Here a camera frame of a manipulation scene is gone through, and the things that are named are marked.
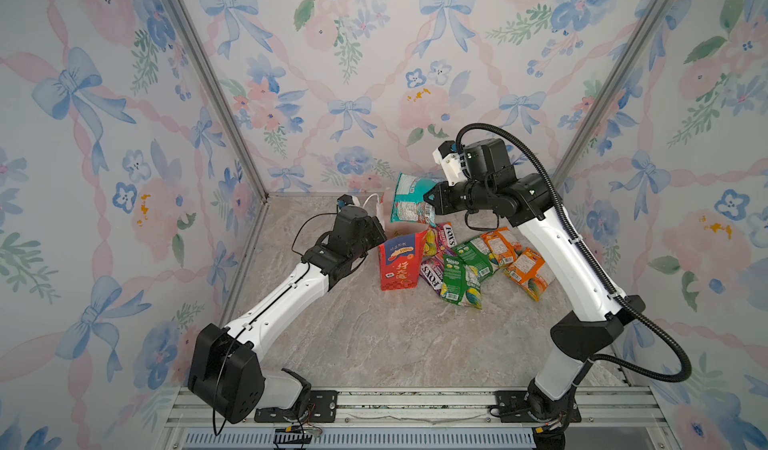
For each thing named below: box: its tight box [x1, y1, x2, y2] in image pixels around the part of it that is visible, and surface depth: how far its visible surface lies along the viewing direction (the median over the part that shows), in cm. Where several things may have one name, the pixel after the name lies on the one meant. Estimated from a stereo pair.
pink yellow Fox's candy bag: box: [435, 222, 458, 257], surface depth 105 cm
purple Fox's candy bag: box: [420, 252, 445, 296], surface depth 97 cm
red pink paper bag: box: [377, 189, 429, 291], surface depth 83 cm
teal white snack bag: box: [390, 172, 437, 228], surface depth 74 cm
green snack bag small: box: [452, 236, 500, 283], surface depth 100 cm
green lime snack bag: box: [440, 254, 483, 310], surface depth 94 cm
